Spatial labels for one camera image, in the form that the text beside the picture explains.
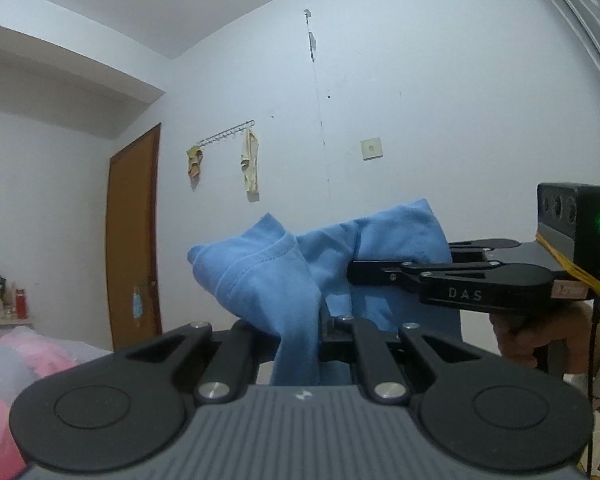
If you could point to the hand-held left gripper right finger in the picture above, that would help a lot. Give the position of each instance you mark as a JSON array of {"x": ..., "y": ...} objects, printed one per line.
[{"x": 330, "y": 345}]

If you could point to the wooden door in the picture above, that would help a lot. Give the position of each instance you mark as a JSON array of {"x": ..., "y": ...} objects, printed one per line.
[{"x": 132, "y": 240}]

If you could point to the pink grey floral duvet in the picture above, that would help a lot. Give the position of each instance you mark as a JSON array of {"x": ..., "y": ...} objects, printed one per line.
[{"x": 10, "y": 360}]

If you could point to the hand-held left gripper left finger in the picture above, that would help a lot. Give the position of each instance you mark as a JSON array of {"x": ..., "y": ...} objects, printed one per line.
[{"x": 250, "y": 340}]

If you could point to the blue t-shirt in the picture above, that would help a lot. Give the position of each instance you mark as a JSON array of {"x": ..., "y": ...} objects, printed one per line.
[{"x": 280, "y": 280}]

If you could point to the red bottle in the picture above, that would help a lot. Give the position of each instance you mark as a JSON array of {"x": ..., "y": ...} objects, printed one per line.
[{"x": 21, "y": 304}]

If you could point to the wall hook rack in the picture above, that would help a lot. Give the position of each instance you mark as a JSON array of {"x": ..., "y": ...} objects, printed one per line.
[{"x": 230, "y": 155}]

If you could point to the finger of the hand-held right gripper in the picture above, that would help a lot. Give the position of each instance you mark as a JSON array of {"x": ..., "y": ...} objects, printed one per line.
[
  {"x": 375, "y": 272},
  {"x": 475, "y": 247}
]

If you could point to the person's right hand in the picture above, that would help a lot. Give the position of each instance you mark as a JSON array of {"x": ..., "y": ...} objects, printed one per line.
[{"x": 525, "y": 332}]

